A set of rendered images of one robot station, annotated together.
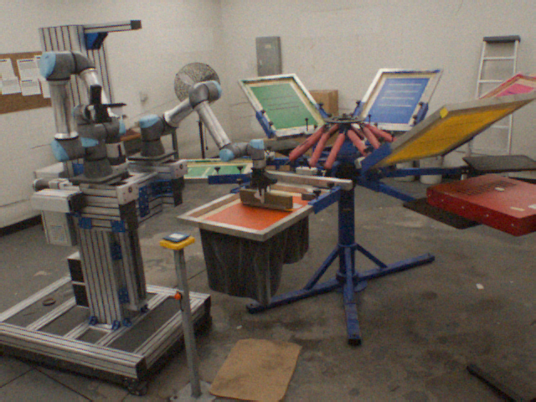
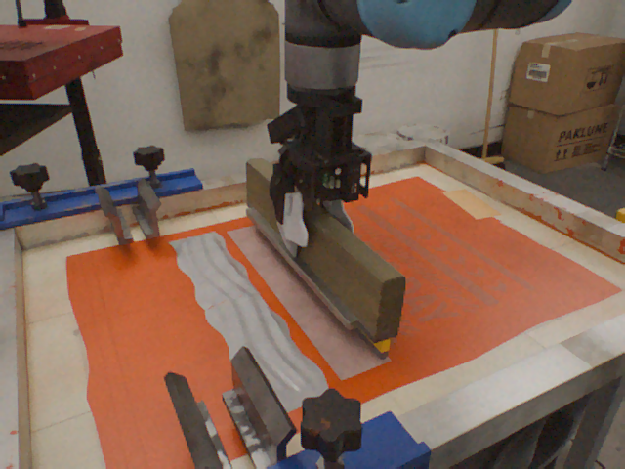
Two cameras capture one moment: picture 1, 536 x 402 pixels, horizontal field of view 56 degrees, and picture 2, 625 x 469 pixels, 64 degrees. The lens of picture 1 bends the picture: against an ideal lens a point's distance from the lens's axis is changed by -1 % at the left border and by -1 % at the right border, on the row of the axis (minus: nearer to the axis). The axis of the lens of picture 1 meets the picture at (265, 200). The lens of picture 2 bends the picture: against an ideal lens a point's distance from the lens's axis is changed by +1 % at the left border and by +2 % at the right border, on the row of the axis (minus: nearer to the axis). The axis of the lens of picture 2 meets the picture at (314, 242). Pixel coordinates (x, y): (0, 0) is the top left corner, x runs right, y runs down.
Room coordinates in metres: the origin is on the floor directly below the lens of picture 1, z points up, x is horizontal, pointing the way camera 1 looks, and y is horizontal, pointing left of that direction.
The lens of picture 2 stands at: (3.30, 0.24, 1.32)
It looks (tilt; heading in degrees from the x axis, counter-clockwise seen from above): 31 degrees down; 205
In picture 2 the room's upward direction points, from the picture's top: straight up
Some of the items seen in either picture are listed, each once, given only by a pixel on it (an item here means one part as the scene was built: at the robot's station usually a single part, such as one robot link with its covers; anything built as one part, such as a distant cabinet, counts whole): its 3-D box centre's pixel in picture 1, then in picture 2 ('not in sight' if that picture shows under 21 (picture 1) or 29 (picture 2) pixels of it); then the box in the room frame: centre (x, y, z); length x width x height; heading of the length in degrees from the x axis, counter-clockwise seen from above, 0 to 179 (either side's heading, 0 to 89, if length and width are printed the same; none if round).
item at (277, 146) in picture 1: (301, 157); not in sight; (4.26, -0.34, 0.91); 1.34 x 0.40 x 0.08; 23
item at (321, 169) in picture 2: (259, 177); (322, 144); (2.83, 0.02, 1.14); 0.09 x 0.08 x 0.12; 54
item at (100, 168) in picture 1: (96, 165); not in sight; (2.66, 0.88, 1.31); 0.15 x 0.15 x 0.10
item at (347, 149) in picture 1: (346, 203); not in sight; (3.65, -0.61, 0.67); 0.39 x 0.39 x 1.35
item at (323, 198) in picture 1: (324, 200); (104, 211); (2.83, -0.34, 0.97); 0.30 x 0.05 x 0.07; 143
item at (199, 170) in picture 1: (222, 158); not in sight; (3.75, 0.29, 1.05); 1.08 x 0.61 x 0.23; 83
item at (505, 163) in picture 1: (439, 169); not in sight; (3.57, -1.27, 0.91); 1.34 x 0.40 x 0.08; 83
